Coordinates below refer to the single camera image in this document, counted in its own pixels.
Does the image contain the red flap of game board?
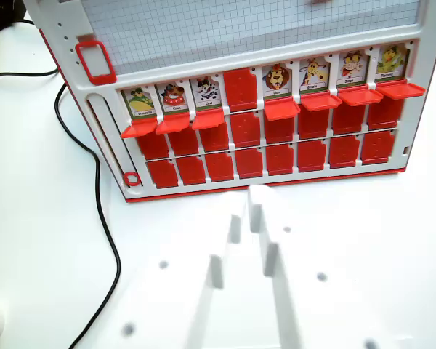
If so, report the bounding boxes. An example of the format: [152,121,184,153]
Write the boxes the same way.
[222,67,259,113]

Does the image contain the red and white game board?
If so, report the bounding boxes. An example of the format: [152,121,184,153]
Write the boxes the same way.
[21,0,436,204]

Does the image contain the black box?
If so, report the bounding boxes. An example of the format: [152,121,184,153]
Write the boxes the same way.
[0,0,27,31]

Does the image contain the long black cable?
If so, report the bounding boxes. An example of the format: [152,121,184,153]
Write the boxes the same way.
[54,82,122,349]

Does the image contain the thin black cable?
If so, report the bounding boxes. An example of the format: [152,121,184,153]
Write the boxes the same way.
[0,68,60,81]

